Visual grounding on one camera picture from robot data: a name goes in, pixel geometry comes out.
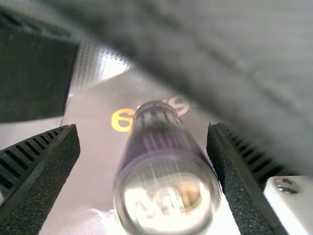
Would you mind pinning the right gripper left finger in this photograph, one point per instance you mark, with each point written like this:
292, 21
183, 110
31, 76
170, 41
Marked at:
36, 176

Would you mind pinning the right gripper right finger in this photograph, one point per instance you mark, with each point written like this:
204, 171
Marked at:
256, 195

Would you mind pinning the black and purple can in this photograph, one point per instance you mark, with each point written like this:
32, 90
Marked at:
166, 171

